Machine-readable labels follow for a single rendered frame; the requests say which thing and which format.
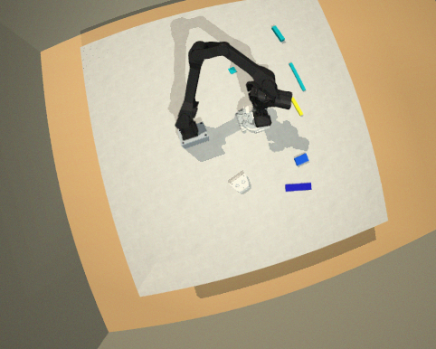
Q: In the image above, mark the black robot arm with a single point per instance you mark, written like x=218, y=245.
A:
x=265, y=78

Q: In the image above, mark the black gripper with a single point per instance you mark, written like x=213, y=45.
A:
x=261, y=116

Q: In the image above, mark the teal rectangular bar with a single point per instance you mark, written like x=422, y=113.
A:
x=278, y=33

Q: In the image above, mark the small blue block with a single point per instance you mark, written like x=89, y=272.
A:
x=301, y=159

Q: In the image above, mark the yellow flat bar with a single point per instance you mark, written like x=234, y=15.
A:
x=295, y=104

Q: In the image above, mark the dark blue flat bar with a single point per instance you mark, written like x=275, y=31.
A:
x=298, y=187

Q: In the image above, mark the teal long thin bar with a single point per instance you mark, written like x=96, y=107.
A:
x=297, y=76

